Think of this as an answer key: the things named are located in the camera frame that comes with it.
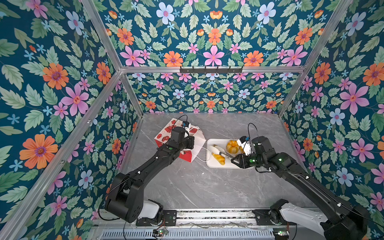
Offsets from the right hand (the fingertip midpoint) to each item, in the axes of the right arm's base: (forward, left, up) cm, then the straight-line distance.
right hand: (233, 159), depth 75 cm
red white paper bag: (+9, +25, -12) cm, 29 cm away
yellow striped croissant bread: (+16, -4, -14) cm, 21 cm away
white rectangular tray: (+8, +10, -18) cm, 22 cm away
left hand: (+16, +20, +1) cm, 26 cm away
